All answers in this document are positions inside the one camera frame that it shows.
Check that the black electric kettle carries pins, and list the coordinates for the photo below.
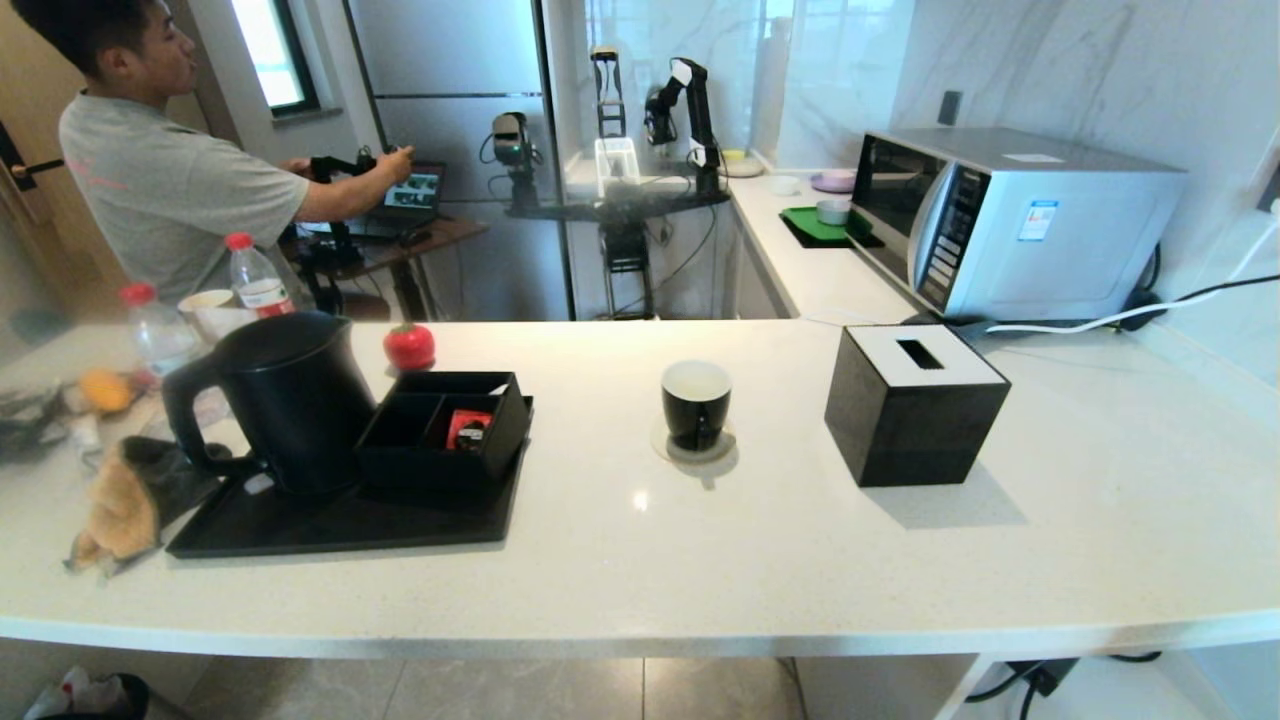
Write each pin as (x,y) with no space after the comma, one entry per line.
(290,400)

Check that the black cup white inside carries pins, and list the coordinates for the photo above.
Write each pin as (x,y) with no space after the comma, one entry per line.
(697,415)

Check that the round clear coaster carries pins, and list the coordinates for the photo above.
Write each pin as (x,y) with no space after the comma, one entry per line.
(663,450)

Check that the black compartment organizer box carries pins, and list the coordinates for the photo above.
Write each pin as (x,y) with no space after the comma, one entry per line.
(495,455)

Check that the red packet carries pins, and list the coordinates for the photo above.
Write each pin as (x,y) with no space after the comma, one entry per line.
(468,425)

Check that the green tray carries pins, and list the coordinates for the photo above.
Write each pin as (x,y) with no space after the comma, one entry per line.
(810,225)

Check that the round wooden board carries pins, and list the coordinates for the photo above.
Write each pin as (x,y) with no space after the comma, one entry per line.
(748,169)

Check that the small yellow bowl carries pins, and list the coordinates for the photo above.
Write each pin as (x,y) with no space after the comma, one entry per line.
(735,155)

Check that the small white bowl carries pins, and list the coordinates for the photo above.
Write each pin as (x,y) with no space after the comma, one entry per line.
(785,184)

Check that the red tomato shaped timer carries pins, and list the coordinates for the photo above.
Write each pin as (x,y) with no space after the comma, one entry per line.
(410,347)

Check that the brown wooden desk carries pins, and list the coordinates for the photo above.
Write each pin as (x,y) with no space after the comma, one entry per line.
(440,235)

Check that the small grey bowl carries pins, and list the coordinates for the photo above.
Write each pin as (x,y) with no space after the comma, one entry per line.
(832,211)

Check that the black computer mouse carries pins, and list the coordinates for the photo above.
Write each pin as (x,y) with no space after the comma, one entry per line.
(415,237)

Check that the purple plate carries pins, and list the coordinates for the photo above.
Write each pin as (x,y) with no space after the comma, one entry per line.
(833,181)

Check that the black tissue box white lid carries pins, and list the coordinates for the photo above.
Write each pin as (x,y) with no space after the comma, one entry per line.
(910,430)

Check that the black laptop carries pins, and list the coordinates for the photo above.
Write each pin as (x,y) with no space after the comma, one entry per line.
(412,190)

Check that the black serving tray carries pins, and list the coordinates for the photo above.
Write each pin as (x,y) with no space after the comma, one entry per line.
(330,525)

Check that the steel refrigerator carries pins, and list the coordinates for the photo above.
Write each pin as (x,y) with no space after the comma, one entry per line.
(450,60)

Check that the plastic water bottle red cap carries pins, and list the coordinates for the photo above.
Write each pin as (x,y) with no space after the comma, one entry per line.
(152,332)
(258,285)

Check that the silver microwave oven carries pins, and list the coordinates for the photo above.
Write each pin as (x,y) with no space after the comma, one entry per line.
(1050,250)

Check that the white paper cup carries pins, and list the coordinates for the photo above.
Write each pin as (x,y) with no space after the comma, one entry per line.
(205,305)

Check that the window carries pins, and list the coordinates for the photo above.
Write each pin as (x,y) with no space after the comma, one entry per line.
(265,50)

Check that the person in grey t-shirt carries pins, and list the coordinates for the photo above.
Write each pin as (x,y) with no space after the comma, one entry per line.
(160,190)

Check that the brown black oven mitt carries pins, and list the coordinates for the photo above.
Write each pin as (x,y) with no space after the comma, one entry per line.
(125,510)

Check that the dark clutter pile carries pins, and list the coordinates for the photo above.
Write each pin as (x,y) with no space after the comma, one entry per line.
(30,430)

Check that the black trash bin with paper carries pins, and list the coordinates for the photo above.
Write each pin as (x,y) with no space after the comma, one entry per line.
(125,695)

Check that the black camera with green light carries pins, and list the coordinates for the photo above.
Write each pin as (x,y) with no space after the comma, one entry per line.
(508,135)

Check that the black wall socket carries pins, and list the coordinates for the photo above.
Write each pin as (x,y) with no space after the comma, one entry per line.
(950,107)

